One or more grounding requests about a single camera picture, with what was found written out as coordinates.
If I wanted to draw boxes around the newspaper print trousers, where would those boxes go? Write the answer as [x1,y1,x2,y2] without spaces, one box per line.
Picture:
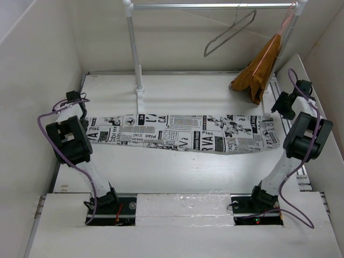
[87,114,280,155]

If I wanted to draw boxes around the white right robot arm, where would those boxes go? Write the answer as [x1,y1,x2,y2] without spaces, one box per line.
[259,80,333,197]

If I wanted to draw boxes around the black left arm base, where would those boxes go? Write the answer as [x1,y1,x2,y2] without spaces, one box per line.
[88,193,137,226]

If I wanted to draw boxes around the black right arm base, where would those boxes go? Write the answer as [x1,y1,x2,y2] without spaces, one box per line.
[227,185,283,226]

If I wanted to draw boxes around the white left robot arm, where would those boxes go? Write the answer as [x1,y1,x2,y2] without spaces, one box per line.
[45,91,120,213]

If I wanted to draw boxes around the brown hanging garment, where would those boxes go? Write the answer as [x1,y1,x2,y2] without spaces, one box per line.
[229,34,281,105]

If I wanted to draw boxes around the white cardboard panel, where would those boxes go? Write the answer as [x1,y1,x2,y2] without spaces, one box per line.
[276,54,343,196]

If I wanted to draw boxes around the white metal clothes rack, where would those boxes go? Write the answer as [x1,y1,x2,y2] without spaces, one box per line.
[120,1,306,113]

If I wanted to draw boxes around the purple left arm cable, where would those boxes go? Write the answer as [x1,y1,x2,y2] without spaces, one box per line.
[37,92,98,224]

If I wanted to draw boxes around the grey wire hanger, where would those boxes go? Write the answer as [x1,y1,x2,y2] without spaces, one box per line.
[203,8,257,58]

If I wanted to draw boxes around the pink wire hanger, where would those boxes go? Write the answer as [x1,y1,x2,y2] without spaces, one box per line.
[251,2,298,78]

